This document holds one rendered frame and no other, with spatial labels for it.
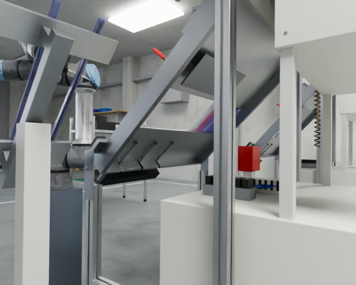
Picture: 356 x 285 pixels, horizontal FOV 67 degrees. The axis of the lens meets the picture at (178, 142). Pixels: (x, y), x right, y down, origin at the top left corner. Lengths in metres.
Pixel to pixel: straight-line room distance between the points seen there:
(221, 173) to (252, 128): 4.63
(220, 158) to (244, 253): 0.23
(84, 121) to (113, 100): 6.45
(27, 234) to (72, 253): 0.85
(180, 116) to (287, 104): 5.55
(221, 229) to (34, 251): 0.44
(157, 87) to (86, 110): 0.69
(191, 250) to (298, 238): 0.28
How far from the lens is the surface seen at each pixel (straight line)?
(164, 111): 6.47
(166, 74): 0.81
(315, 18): 0.68
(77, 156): 1.44
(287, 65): 0.67
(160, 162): 1.25
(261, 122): 5.22
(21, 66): 1.16
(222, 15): 0.72
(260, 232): 0.68
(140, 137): 1.01
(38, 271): 0.78
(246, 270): 0.72
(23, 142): 0.72
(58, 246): 1.53
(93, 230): 1.01
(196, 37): 0.78
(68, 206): 1.50
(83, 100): 1.45
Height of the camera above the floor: 0.78
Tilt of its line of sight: 1 degrees up
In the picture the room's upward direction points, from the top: 1 degrees clockwise
